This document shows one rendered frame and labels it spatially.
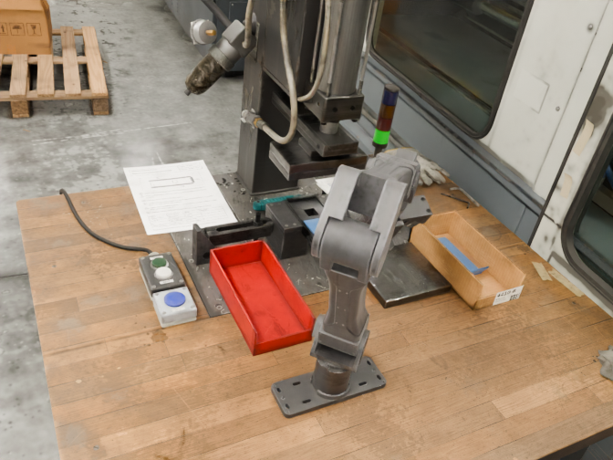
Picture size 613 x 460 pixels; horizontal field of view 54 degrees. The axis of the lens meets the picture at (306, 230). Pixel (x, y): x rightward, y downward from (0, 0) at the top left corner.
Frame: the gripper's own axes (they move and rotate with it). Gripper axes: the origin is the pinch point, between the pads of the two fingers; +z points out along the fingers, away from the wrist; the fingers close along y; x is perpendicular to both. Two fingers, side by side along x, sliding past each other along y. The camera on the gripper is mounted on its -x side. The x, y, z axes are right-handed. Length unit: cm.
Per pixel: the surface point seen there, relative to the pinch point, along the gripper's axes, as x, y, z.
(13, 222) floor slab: 64, 112, 167
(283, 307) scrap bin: 14.3, -5.8, 9.6
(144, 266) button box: 37.7, 10.7, 14.9
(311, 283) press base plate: 5.4, -1.2, 12.4
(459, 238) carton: -35.3, 1.9, 11.8
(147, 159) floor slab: -7, 150, 186
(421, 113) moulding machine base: -62, 55, 33
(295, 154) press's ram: 6.5, 20.9, -3.7
